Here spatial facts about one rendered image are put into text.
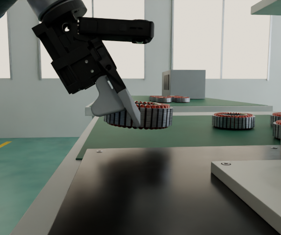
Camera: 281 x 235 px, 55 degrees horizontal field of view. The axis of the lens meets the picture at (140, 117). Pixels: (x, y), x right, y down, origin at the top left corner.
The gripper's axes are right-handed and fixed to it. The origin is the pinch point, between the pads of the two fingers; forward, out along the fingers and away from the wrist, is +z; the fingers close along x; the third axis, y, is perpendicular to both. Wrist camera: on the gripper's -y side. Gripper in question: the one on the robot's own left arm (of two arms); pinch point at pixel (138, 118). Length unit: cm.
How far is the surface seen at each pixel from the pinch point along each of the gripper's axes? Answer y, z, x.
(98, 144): 9.1, 1.8, -8.3
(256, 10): -66, -5, -67
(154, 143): -0.5, 7.2, -7.6
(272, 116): -32.7, 22.0, -25.6
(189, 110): -30, 27, -108
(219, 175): -3.7, 6.1, 19.1
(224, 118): -20.0, 14.7, -23.1
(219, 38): -200, 12, -421
